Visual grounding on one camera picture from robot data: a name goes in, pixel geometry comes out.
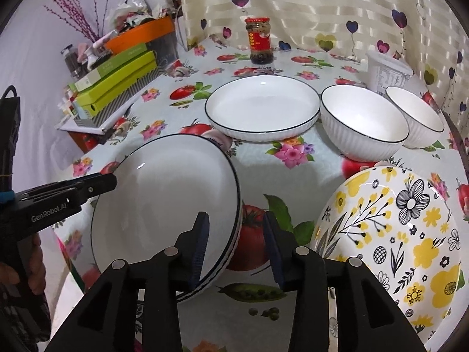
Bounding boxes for person's left hand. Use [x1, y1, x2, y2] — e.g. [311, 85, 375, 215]
[0, 233, 45, 287]

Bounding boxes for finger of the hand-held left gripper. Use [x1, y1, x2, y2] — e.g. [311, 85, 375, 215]
[15, 172, 118, 208]

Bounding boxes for orange box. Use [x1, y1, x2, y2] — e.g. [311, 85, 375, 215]
[106, 18, 176, 55]

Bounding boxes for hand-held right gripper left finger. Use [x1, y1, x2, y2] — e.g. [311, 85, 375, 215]
[43, 211, 211, 352]

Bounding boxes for light green flat box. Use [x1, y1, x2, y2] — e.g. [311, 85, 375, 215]
[75, 49, 158, 92]

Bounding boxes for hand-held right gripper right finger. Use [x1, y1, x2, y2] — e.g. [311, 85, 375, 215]
[262, 211, 427, 352]

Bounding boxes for yellow floral plate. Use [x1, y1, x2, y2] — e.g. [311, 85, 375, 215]
[310, 167, 462, 341]

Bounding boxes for white bowl black rim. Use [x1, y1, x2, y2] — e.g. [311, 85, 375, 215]
[320, 84, 410, 162]
[385, 86, 446, 150]

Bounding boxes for fruit and flower print tablecloth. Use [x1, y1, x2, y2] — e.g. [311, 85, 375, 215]
[51, 35, 469, 352]

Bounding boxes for pink dried branches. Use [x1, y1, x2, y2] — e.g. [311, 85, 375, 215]
[44, 0, 111, 43]

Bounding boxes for white plate black rim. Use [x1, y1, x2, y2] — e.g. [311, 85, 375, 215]
[176, 176, 245, 304]
[204, 74, 321, 142]
[90, 134, 242, 301]

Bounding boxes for bright green flat box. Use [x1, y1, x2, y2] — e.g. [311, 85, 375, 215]
[75, 67, 162, 118]

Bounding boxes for white plastic tub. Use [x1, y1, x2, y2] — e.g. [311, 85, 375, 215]
[366, 50, 414, 94]

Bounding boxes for black white striped box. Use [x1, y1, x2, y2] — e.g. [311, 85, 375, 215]
[57, 77, 162, 133]

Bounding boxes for red label sauce jar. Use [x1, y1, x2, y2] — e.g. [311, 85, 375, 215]
[245, 17, 275, 64]

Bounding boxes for cream heart print curtain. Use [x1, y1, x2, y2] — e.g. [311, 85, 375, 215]
[178, 0, 469, 118]

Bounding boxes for pile of packets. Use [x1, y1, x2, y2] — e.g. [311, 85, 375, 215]
[109, 0, 174, 32]

